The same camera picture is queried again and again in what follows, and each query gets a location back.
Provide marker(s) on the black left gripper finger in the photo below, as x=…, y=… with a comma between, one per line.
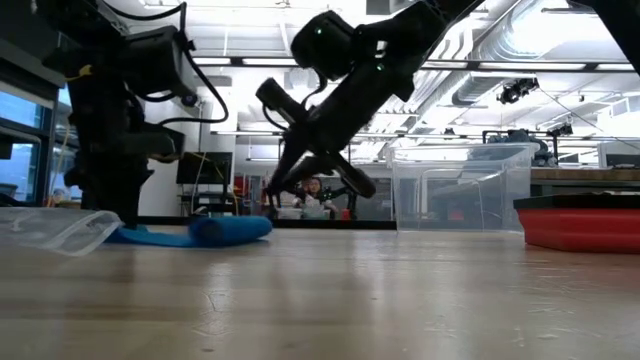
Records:
x=117, y=212

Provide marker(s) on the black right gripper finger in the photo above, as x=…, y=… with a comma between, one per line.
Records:
x=357, y=182
x=280, y=97

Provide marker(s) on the clear plastic zip bag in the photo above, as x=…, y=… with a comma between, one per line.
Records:
x=50, y=227

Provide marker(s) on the blue elastic bandage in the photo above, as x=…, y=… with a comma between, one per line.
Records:
x=230, y=230

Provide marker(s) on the black background robot arm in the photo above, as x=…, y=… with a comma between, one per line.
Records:
x=345, y=192

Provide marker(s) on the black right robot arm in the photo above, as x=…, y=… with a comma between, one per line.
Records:
x=430, y=20

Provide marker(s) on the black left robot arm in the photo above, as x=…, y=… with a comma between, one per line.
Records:
x=75, y=30

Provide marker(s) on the person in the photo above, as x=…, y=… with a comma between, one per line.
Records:
x=314, y=200

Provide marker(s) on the small yellow tag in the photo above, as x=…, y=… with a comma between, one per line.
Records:
x=82, y=72

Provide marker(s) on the dark framed window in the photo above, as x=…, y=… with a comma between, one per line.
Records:
x=20, y=112

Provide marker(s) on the black ceiling spot lamp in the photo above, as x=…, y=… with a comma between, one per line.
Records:
x=191, y=101

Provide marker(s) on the black monitor stand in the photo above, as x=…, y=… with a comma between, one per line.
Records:
x=207, y=205

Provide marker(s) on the black background monitor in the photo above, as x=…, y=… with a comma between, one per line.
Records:
x=205, y=169

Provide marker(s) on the clear plastic container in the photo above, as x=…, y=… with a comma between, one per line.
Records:
x=460, y=200

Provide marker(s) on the black background robot rig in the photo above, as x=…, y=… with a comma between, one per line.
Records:
x=545, y=155

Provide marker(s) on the red tray with black rim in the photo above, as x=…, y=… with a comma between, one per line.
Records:
x=580, y=230

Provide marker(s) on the wooden background table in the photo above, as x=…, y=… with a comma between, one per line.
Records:
x=585, y=175

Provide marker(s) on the small background monitor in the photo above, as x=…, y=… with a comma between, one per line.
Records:
x=622, y=161

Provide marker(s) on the black aluminium table frame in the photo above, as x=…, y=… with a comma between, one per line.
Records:
x=340, y=224

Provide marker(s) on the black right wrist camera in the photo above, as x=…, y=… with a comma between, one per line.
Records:
x=322, y=47

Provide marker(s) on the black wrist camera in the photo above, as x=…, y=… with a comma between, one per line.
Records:
x=157, y=62
x=322, y=47

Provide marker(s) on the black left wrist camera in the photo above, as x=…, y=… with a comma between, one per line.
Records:
x=157, y=62

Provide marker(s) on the black ceiling camera rig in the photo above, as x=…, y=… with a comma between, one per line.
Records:
x=515, y=91

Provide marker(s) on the large silver air duct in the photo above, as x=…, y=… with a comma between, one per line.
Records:
x=510, y=30

